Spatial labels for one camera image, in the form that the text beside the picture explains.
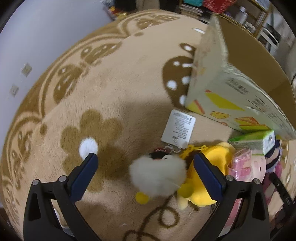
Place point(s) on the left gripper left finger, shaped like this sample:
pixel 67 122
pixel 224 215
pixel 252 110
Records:
pixel 40 220

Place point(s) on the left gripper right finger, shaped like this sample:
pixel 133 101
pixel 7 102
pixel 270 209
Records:
pixel 252 220

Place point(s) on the yellow dog plush toy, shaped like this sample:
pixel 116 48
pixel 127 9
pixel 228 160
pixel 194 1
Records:
pixel 204 183

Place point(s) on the white fluffy pompom plush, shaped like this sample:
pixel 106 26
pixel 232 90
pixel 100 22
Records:
pixel 158 174

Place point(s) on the pink swiss roll plush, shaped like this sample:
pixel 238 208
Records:
pixel 258 167

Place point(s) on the pink packaged soft item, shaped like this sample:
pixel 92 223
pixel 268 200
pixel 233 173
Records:
pixel 240 166

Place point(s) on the purple haired doll plush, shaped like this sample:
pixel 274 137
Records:
pixel 273 165

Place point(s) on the green tissue pack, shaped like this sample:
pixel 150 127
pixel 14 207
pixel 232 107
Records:
pixel 260 142

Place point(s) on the white hang tag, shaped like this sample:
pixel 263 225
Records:
pixel 178 129

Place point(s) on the cardboard storage box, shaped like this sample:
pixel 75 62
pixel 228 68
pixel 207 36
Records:
pixel 237 82

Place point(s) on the beige patterned plush rug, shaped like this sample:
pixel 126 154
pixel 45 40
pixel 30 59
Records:
pixel 112 94

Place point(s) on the white small rack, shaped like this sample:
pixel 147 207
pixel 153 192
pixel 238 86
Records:
pixel 269 38

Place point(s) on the wooden shelf unit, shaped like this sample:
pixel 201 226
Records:
pixel 257 12

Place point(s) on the stack of books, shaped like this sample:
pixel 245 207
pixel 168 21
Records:
pixel 191 11

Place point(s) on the red gift bag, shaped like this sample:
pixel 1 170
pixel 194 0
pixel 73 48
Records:
pixel 218 6

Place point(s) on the white wall socket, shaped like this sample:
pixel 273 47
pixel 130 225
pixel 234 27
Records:
pixel 27 68
pixel 14 90

